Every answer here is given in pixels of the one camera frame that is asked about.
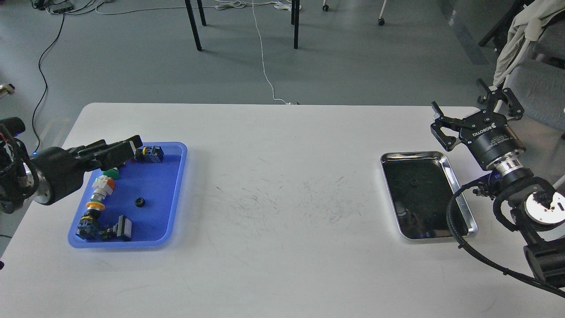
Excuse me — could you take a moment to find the black table leg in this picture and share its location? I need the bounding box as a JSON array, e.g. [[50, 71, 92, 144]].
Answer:
[[185, 0, 207, 52], [291, 0, 301, 49]]

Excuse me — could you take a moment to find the white floor cable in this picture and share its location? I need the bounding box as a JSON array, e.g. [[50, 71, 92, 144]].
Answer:
[[215, 0, 303, 106]]

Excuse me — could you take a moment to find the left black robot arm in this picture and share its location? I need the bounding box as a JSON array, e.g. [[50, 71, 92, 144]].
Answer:
[[0, 117, 143, 214]]

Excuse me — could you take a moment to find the green push button switch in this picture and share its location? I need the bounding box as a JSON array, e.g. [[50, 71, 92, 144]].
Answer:
[[102, 167, 121, 180]]

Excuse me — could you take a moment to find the silver metal tray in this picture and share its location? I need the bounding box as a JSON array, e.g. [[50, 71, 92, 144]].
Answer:
[[380, 151, 460, 243]]

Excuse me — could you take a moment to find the black floor cable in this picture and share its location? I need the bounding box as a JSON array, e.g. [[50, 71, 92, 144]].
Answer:
[[31, 0, 106, 155]]

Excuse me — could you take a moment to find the white orange push button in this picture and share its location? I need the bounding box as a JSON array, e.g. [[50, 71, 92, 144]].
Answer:
[[90, 175, 115, 203]]

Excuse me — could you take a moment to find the beige cloth on chair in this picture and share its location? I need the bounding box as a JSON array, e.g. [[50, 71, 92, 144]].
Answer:
[[490, 0, 565, 88]]

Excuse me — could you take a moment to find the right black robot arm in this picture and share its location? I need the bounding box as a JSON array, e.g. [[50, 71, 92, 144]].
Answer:
[[430, 79, 565, 297]]

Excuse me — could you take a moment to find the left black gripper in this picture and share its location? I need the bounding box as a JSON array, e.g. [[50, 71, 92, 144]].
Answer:
[[30, 135, 143, 205]]

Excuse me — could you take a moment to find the blue plastic tray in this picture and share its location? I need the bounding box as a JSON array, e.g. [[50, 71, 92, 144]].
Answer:
[[67, 142, 188, 248]]

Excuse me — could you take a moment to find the black table leg right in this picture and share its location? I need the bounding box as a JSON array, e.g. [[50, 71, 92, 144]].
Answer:
[[291, 0, 301, 49]]

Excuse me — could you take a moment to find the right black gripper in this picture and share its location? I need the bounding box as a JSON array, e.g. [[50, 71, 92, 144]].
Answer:
[[430, 79, 535, 186]]

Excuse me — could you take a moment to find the yellow push button switch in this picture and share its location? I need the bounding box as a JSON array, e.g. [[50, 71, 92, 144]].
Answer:
[[76, 201, 105, 240]]

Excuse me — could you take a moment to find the black square switch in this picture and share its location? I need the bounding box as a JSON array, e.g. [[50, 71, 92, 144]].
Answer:
[[99, 215, 132, 242]]

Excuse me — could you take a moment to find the grey office chair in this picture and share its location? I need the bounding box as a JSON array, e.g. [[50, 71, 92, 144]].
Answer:
[[505, 20, 565, 133]]

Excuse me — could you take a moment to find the red button black switch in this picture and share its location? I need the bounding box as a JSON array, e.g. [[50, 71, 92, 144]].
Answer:
[[134, 146, 164, 163]]

